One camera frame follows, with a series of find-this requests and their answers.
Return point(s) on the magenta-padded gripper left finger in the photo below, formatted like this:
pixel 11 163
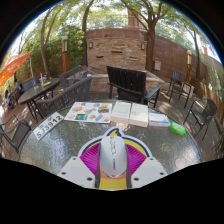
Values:
pixel 78 171

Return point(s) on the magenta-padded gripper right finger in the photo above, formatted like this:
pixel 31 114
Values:
pixel 146 171

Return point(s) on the white computer mouse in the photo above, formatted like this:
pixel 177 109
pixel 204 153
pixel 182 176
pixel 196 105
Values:
pixel 113 156

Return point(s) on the yellow duck mouse pad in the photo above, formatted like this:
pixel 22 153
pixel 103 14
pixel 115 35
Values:
pixel 113 185

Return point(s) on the green packet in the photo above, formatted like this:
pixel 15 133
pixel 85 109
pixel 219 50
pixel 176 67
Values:
pixel 178 128

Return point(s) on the blue white booklet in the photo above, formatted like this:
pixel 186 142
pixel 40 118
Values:
pixel 158 119

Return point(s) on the white license plate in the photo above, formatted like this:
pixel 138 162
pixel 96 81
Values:
pixel 48 126

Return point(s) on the white book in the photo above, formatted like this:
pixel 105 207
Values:
pixel 121 112
pixel 139 114

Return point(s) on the colourful sticker sheet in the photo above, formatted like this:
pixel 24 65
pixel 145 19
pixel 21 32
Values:
pixel 89 112

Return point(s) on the black mesh metal chair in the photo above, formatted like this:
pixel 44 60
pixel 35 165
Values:
pixel 15 133

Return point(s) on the grey wicker armchair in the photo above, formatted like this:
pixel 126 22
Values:
pixel 65 96
pixel 73 75

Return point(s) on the dark wicker round chair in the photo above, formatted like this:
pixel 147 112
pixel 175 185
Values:
pixel 203 113

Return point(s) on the dark round patio table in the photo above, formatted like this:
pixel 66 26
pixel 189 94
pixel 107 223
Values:
pixel 38 91

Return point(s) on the black slatted wooden chair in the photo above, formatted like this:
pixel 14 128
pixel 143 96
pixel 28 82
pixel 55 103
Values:
pixel 128 83

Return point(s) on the stone raised basin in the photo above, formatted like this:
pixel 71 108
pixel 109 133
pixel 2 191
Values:
pixel 98 83

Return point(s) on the yellow flat plate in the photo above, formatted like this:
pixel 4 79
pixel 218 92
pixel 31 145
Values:
pixel 46 83

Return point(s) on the blue patio chair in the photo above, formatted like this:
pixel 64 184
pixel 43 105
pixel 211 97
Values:
pixel 29 83

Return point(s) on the person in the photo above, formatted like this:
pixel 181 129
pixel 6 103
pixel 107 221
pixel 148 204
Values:
pixel 6 96
pixel 17 86

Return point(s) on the orange parasol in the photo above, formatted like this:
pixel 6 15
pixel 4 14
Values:
pixel 11 68

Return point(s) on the leafy garden tree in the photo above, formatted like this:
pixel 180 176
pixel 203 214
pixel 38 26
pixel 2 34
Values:
pixel 45 43
pixel 197 50
pixel 150 40
pixel 87 30

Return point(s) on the black metal frame chair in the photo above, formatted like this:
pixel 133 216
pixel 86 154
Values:
pixel 180 78

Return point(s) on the grey wall box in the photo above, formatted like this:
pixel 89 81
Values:
pixel 157 65

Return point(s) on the wooden lamp post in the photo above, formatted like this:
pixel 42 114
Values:
pixel 189 63
pixel 64 50

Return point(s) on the black wall lamp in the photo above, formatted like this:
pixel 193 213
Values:
pixel 143 46
pixel 90 44

